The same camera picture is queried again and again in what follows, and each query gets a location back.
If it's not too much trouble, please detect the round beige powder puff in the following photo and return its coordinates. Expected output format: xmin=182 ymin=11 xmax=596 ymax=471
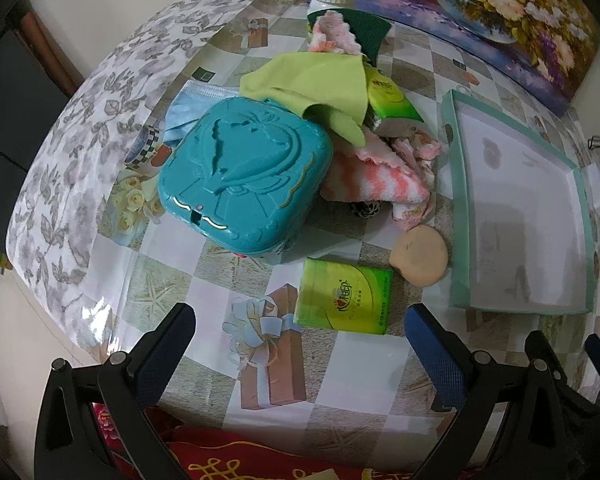
xmin=389 ymin=224 xmax=449 ymax=287

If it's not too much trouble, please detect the green tissue pack front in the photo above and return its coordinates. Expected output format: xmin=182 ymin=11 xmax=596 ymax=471
xmin=294 ymin=258 xmax=392 ymax=335

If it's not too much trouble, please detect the green tissue pack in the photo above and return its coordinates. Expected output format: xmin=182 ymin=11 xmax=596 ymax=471
xmin=364 ymin=65 xmax=426 ymax=138
xmin=294 ymin=258 xmax=392 ymax=335

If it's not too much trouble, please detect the pink striped fluffy towel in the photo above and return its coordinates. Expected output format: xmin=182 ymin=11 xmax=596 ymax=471
xmin=321 ymin=129 xmax=441 ymax=231

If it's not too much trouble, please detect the blue face mask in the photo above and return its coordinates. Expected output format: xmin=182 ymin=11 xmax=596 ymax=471
xmin=162 ymin=79 xmax=238 ymax=148

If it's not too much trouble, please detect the lime green cloth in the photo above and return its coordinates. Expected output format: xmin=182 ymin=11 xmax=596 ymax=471
xmin=239 ymin=52 xmax=368 ymax=148

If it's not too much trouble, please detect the green yellow sponge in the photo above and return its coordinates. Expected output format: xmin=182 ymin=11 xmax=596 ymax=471
xmin=334 ymin=9 xmax=391 ymax=66

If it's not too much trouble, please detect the pink floral cloth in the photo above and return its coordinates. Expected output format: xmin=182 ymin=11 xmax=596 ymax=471
xmin=308 ymin=10 xmax=362 ymax=55

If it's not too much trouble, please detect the red embroidered cloth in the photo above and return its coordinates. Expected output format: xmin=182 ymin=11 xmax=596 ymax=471
xmin=92 ymin=401 xmax=412 ymax=480

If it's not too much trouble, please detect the teal shallow box tray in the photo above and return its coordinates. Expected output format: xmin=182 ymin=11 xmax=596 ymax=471
xmin=441 ymin=90 xmax=596 ymax=315

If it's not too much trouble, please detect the floral white tablecloth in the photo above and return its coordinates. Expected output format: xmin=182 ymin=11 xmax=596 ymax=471
xmin=6 ymin=0 xmax=253 ymax=340

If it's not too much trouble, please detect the teal plastic toy case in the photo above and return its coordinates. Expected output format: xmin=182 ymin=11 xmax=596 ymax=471
xmin=158 ymin=96 xmax=334 ymax=263

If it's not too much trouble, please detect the floral painting canvas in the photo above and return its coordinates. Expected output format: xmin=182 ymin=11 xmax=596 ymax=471
xmin=355 ymin=0 xmax=600 ymax=115

